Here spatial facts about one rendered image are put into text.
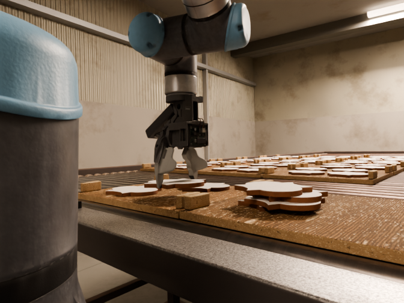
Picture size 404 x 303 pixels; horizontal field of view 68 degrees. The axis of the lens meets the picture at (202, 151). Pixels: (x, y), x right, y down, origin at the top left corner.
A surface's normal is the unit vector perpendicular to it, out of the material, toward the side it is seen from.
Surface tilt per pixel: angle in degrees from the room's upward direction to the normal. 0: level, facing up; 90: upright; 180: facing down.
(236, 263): 0
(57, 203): 91
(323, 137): 90
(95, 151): 90
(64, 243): 91
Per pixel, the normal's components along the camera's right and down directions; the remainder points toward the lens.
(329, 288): -0.02, -1.00
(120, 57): 0.81, -0.01
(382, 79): -0.58, 0.03
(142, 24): -0.40, 0.02
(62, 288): 1.00, 0.00
